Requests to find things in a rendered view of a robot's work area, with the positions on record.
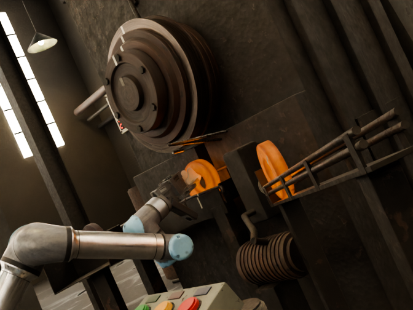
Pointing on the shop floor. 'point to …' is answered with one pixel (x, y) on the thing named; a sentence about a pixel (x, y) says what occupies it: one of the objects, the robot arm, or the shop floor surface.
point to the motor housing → (275, 272)
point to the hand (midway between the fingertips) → (200, 176)
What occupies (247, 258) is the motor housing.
